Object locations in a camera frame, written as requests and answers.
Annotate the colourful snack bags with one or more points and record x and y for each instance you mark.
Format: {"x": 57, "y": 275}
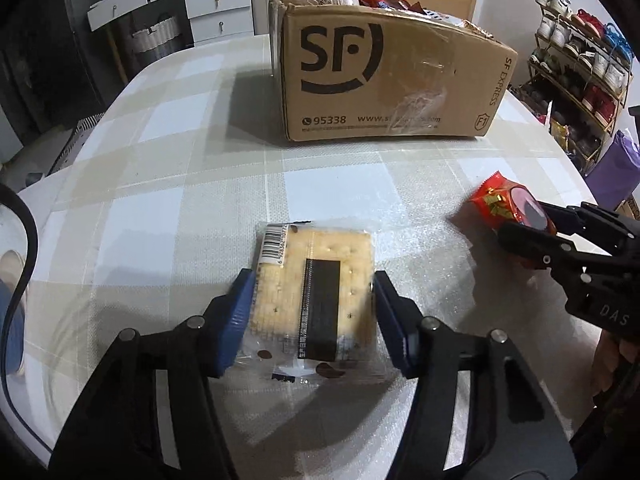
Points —
{"x": 561, "y": 135}

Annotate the white desk with drawers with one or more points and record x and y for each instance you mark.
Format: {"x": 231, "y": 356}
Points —
{"x": 215, "y": 5}

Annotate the red cookie packet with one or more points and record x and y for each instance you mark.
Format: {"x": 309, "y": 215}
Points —
{"x": 500, "y": 200}

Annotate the dark grey refrigerator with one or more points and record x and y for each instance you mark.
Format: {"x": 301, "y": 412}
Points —
{"x": 45, "y": 35}

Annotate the wooden shoe rack with shoes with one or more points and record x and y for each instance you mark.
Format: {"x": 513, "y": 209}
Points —
{"x": 580, "y": 75}

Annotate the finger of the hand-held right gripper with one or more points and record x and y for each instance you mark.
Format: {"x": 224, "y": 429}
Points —
{"x": 535, "y": 245}
{"x": 600, "y": 225}

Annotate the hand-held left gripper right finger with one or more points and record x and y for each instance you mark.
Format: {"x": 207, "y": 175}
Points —
{"x": 392, "y": 325}

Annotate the patterned floor rug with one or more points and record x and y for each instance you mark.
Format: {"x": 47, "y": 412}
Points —
{"x": 75, "y": 145}

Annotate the person's right hand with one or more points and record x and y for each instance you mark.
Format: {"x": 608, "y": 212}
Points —
{"x": 606, "y": 367}

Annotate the stack of blue bowls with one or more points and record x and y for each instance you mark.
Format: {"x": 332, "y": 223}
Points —
{"x": 10, "y": 330}

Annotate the clear square cracker packet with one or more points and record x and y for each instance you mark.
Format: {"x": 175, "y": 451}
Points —
{"x": 325, "y": 280}

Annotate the purple bag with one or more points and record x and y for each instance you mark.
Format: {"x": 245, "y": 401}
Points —
{"x": 617, "y": 165}

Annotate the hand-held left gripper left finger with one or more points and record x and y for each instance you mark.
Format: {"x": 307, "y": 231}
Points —
{"x": 237, "y": 320}

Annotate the brown cardboard box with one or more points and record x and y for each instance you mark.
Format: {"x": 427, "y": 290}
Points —
{"x": 390, "y": 70}

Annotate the woven laundry basket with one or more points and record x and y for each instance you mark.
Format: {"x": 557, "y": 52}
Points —
{"x": 155, "y": 35}

